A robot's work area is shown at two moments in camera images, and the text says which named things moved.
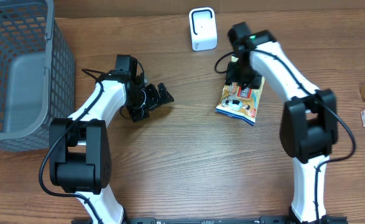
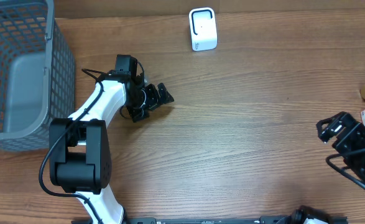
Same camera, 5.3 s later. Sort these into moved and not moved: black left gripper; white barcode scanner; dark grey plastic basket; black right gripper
Moved: black right gripper
Not moved: black left gripper; white barcode scanner; dark grey plastic basket
